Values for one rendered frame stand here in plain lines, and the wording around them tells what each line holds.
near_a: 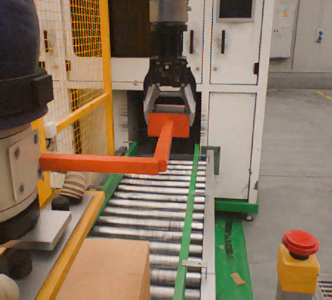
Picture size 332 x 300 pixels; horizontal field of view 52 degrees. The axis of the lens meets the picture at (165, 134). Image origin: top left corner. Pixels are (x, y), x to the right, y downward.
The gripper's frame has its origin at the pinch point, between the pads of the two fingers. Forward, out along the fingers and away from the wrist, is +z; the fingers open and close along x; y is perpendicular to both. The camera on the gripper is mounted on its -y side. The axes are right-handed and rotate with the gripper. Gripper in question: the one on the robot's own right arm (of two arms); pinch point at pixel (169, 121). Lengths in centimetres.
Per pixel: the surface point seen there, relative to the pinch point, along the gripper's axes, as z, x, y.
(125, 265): 30.4, -9.1, 9.9
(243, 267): 125, 42, -111
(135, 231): 71, -19, -64
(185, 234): 61, 4, -49
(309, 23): -30, 298, -815
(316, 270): 26.1, 29.7, 14.1
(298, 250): 22.1, 25.9, 13.8
